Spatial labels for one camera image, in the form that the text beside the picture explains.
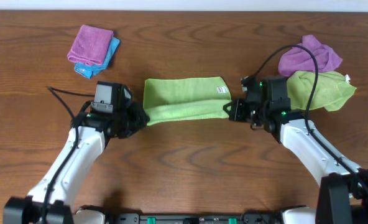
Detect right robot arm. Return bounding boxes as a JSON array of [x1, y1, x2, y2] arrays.
[[223, 78, 368, 223]]

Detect crumpled green cloth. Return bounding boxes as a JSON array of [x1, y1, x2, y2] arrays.
[[287, 71, 356, 111]]

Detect right black cable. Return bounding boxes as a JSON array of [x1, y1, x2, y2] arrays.
[[252, 44, 368, 212]]

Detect green microfiber cloth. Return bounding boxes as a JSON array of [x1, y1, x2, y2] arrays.
[[143, 77, 231, 126]]

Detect left black cable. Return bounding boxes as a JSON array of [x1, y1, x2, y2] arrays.
[[40, 86, 95, 224]]

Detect folded blue cloth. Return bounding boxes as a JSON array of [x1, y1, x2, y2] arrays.
[[74, 37, 120, 79]]

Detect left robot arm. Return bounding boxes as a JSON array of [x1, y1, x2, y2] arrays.
[[2, 81, 149, 223]]

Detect black cable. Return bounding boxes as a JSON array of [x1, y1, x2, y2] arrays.
[[252, 44, 368, 212], [40, 86, 95, 224]]

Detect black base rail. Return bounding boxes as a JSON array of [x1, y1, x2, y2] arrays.
[[75, 205, 315, 224]]

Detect crumpled purple cloth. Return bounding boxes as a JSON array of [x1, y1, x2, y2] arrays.
[[278, 35, 343, 77]]

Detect folded purple cloth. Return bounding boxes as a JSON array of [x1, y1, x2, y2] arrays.
[[67, 25, 114, 66]]

